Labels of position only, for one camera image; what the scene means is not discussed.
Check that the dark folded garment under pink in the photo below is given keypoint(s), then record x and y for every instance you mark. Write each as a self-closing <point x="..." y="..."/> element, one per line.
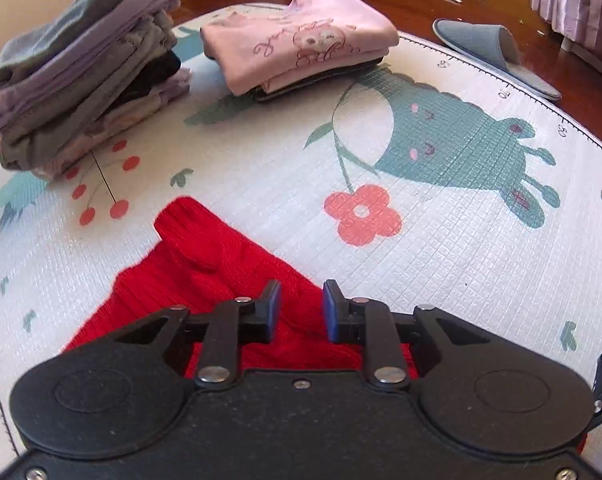
<point x="258" y="94"/>

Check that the cartoon animal play mat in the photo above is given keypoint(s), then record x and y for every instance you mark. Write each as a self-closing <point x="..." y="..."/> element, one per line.
<point x="430" y="180"/>

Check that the pink folded bunny sweatshirt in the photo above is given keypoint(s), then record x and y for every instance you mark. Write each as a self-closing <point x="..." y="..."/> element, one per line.
<point x="309" y="37"/>

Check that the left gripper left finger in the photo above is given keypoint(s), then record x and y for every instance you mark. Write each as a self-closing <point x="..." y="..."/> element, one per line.
<point x="226" y="329"/>

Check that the grey folded clothes stack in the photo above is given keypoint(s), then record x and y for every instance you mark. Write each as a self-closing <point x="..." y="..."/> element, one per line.
<point x="61" y="81"/>

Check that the red knit sweater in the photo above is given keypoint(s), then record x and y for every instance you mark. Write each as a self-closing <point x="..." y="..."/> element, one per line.
<point x="127" y="379"/>

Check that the grey blue slipper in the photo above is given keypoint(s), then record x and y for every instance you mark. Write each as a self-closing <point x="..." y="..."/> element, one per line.
<point x="494" y="46"/>

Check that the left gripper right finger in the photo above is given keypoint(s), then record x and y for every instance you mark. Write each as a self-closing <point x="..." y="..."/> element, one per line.
<point x="380" y="333"/>

